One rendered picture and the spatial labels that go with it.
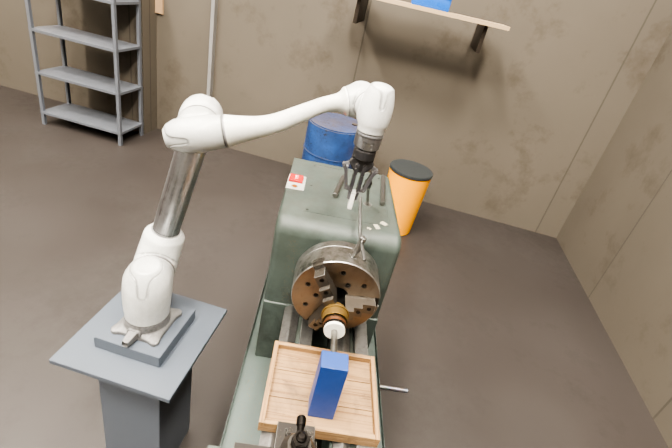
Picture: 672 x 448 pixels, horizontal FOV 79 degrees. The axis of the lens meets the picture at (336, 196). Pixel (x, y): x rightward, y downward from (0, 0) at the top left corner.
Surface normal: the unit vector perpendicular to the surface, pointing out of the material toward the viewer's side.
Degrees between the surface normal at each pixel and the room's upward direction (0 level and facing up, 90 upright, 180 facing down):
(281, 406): 0
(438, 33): 90
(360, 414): 0
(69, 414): 0
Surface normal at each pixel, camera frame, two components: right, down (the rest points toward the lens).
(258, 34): -0.20, 0.43
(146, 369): 0.20, -0.86
